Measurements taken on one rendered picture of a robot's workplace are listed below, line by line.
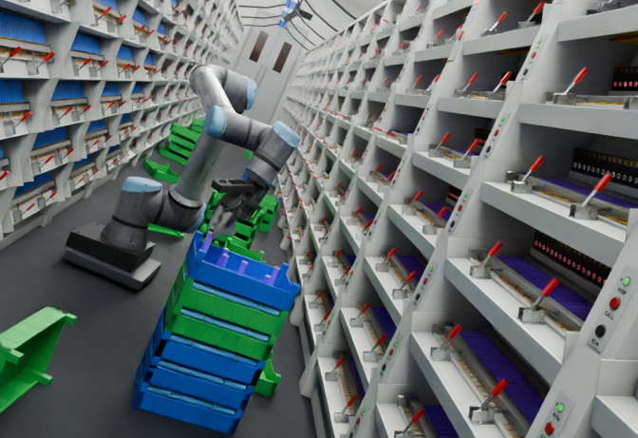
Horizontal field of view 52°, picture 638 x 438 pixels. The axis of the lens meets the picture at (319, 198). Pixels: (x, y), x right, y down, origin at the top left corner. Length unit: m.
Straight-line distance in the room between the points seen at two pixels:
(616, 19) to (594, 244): 0.49
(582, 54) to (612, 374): 0.88
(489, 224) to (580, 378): 0.67
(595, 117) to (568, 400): 0.52
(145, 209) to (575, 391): 2.02
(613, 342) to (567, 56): 0.83
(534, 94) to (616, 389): 0.81
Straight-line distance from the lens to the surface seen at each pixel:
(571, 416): 1.00
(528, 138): 1.60
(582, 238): 1.14
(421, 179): 2.26
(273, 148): 1.83
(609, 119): 1.24
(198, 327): 1.84
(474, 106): 1.89
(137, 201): 2.70
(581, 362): 1.02
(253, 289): 1.81
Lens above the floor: 0.94
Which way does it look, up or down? 7 degrees down
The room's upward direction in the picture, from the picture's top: 24 degrees clockwise
